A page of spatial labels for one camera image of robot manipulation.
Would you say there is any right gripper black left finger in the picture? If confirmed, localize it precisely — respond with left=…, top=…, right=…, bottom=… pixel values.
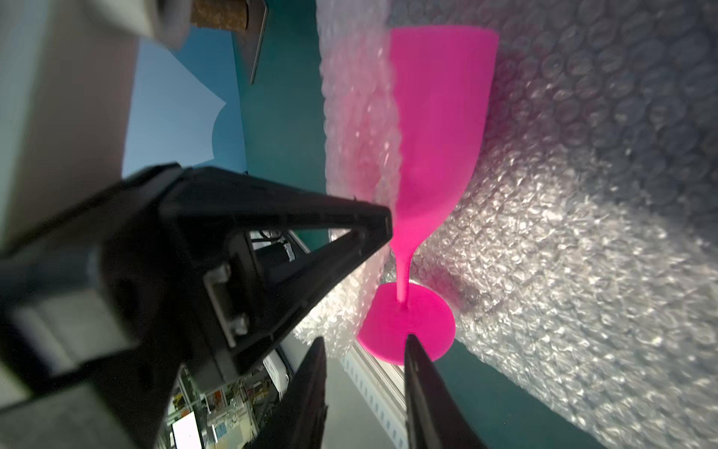
left=246, top=337, right=328, bottom=449

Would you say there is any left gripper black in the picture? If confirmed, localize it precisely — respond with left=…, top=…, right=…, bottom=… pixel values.
left=1, top=165, right=224, bottom=448

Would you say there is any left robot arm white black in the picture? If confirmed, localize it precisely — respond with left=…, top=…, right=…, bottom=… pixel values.
left=1, top=1, right=392, bottom=448

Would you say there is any bubble wrap sheet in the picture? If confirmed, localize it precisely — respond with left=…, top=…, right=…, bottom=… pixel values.
left=316, top=1, right=717, bottom=448

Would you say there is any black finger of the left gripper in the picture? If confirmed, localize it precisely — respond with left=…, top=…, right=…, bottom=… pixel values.
left=159, top=168, right=392, bottom=358

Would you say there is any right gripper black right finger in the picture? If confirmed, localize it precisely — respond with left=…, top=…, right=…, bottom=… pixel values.
left=404, top=334, right=487, bottom=449

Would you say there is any pink plastic wine glass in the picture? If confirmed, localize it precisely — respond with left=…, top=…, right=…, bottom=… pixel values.
left=357, top=25, right=499, bottom=366

